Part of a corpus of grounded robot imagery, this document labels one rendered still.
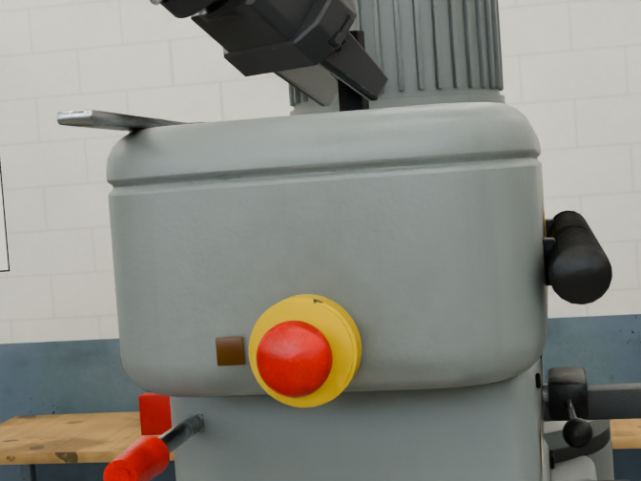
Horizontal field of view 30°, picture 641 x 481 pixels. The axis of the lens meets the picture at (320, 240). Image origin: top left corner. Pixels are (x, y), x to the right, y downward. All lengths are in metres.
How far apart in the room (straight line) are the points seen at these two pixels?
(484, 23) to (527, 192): 0.42
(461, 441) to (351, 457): 0.07
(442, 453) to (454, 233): 0.17
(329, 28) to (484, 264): 0.22
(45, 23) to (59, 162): 0.62
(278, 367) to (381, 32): 0.48
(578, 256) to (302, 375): 0.17
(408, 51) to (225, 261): 0.41
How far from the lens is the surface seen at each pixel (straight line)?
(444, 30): 1.05
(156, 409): 4.84
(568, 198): 5.07
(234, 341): 0.67
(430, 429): 0.76
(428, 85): 1.04
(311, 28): 0.79
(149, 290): 0.69
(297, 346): 0.62
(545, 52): 5.09
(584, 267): 0.68
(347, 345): 0.64
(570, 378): 0.95
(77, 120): 0.63
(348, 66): 0.84
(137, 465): 0.67
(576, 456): 1.37
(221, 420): 0.79
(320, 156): 0.66
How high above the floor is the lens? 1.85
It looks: 3 degrees down
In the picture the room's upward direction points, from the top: 4 degrees counter-clockwise
